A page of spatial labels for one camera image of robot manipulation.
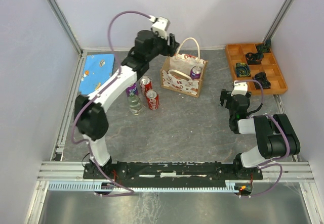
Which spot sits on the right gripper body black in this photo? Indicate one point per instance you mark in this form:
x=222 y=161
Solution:
x=226 y=95

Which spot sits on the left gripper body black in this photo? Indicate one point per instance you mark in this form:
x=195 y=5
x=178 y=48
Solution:
x=161 y=46

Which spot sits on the purple soda can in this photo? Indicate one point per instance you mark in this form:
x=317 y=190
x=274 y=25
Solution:
x=132 y=90
x=195 y=72

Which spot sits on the red cola can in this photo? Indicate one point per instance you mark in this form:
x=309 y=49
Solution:
x=145 y=84
x=152 y=99

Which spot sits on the clear glass bottle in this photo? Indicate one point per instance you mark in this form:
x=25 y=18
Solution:
x=134 y=103

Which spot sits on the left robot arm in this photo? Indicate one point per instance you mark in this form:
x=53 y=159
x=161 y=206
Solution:
x=90 y=111

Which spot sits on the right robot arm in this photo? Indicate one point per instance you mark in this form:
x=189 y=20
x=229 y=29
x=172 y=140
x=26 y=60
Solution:
x=275 y=136

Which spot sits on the canvas tote bag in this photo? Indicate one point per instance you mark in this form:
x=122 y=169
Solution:
x=175 y=72

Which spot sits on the rolled blue yellow sock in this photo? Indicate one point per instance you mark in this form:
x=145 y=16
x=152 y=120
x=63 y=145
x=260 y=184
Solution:
x=242 y=70

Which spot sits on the rolled black sock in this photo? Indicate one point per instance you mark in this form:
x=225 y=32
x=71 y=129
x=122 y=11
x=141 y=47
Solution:
x=263 y=80

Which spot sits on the wooden compartment tray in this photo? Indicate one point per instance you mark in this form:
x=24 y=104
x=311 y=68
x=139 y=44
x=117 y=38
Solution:
x=235 y=53

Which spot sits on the black sock centre tray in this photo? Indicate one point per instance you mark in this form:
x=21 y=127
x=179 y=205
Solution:
x=254 y=58

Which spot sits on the blue patterned cloth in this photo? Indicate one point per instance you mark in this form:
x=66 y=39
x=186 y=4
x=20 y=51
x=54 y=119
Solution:
x=97 y=70

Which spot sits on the dark sock top corner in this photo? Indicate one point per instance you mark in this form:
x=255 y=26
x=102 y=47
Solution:
x=264 y=47

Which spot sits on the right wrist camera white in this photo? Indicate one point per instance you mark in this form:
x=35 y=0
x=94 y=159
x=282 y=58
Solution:
x=239 y=88

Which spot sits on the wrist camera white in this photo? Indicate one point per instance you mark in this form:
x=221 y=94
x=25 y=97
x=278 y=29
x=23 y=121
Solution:
x=239 y=88
x=159 y=26

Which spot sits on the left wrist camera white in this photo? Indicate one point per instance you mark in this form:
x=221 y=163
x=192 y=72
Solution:
x=159 y=26

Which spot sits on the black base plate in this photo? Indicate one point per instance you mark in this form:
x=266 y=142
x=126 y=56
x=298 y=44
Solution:
x=168 y=174

